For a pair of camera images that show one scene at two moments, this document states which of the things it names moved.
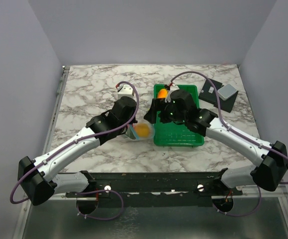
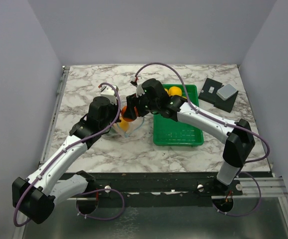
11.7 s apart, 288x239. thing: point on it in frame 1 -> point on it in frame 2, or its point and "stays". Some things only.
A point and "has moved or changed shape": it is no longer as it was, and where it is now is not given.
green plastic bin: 169,134 stays
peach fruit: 142,130 has moved or changed shape
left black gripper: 134,121 -> 115,107
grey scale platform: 226,91 stays
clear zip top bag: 141,129 has moved or changed shape
